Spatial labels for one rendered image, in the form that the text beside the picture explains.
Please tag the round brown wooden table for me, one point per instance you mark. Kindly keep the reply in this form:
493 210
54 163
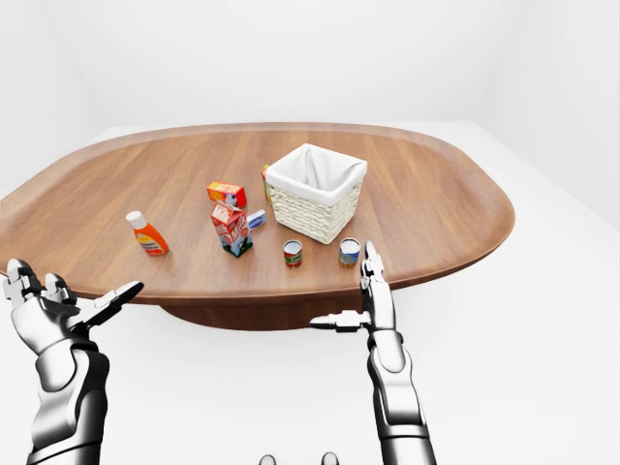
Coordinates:
412 218

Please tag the red white milk carton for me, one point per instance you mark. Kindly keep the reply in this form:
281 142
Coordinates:
232 229

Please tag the small white blue box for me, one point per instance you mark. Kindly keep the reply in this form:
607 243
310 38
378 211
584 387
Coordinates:
257 220

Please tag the white wicker basket with liner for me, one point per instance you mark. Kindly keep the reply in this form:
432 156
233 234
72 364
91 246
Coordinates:
317 191

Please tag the red green soup tin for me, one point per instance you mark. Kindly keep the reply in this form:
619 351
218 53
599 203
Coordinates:
292 254

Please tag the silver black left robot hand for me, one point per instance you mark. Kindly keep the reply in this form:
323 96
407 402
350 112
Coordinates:
41 312

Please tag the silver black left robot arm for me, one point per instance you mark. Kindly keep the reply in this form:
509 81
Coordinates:
68 402

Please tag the orange bottle with white cap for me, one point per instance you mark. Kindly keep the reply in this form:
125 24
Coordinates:
149 237

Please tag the red orange butter box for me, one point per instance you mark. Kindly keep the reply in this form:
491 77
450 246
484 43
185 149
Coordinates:
227 193

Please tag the orange yellow box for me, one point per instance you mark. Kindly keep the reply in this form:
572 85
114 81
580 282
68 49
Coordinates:
265 186

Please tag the blue yellow soup tin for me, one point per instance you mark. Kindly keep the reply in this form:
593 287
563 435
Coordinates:
349 252

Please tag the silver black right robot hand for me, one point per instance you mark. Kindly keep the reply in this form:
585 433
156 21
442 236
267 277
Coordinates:
377 300

